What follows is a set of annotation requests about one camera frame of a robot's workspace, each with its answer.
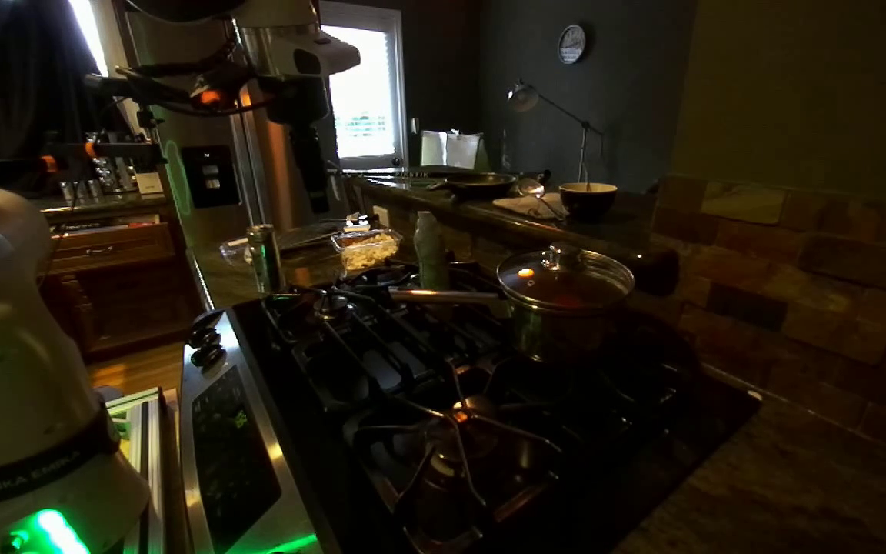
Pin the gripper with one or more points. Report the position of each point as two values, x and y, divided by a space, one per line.
298 98

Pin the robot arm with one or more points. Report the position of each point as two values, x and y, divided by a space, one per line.
12 346

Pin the glass pot lid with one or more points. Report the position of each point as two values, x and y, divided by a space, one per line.
566 281

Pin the steel pot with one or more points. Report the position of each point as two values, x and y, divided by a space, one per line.
558 335

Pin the window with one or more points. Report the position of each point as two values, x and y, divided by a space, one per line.
366 92

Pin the steel refrigerator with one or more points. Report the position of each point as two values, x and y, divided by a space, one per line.
258 165

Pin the white paper bags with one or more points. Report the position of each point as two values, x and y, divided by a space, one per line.
451 148

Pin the drinks can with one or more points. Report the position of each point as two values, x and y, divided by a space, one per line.
264 258

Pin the clear plastic food container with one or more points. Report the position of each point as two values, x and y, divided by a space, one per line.
368 250

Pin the frying pan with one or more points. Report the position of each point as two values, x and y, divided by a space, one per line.
477 185

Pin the plastic bottle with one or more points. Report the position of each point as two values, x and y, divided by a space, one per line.
431 250

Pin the burner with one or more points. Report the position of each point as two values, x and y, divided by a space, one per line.
464 419
331 305

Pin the desk lamp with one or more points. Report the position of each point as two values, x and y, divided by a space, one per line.
524 96

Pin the wooden drawer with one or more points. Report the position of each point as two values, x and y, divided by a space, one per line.
108 248

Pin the metal ladle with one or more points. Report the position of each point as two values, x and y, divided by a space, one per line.
531 188

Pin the white cloth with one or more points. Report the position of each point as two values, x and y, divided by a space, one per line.
527 206

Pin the stove knob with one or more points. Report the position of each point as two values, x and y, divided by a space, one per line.
209 356
204 337

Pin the dark curtain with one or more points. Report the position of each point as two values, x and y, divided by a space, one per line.
12 77

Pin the dark bowl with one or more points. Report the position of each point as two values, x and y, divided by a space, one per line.
587 201

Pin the stove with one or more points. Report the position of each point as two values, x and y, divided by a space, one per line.
320 431

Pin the wall clock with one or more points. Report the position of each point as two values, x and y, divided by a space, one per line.
571 44

